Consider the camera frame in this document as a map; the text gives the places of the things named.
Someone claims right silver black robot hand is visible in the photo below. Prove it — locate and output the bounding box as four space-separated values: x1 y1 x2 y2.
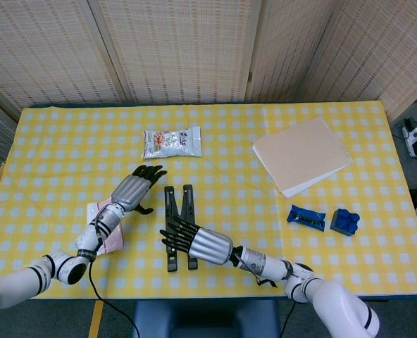
158 216 235 265

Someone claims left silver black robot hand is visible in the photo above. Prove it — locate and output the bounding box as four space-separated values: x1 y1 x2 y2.
110 164 168 215

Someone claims black folding stand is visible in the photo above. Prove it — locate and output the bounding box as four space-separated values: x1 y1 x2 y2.
163 184 199 273

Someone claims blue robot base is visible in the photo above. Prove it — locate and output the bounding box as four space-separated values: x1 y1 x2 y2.
131 299 280 338

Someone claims pink white wet wipes pack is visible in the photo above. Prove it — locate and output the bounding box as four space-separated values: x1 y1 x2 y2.
87 196 125 256

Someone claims white snack bag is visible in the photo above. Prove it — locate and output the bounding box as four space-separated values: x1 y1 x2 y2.
143 125 203 160

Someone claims blue snack bar wrapper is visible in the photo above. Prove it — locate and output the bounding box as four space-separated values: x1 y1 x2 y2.
286 204 327 232

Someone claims yellow white checkered tablecloth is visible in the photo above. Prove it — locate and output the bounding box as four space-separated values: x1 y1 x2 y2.
0 100 417 300

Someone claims beige paper notepad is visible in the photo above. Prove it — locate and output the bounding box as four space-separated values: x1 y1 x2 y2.
251 117 355 200

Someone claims yellow floor tape strip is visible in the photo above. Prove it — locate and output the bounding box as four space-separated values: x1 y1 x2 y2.
88 299 105 338

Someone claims blue building block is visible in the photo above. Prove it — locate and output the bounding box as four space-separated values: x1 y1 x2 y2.
330 208 361 236

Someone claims white power strip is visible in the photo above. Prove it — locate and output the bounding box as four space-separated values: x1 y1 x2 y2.
401 118 417 158

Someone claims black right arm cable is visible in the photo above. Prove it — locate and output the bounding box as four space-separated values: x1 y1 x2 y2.
254 270 299 338

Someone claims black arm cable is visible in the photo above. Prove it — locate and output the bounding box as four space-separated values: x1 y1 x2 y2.
254 270 299 338
87 225 141 338

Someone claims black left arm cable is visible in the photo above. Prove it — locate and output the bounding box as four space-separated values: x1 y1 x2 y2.
87 225 141 338

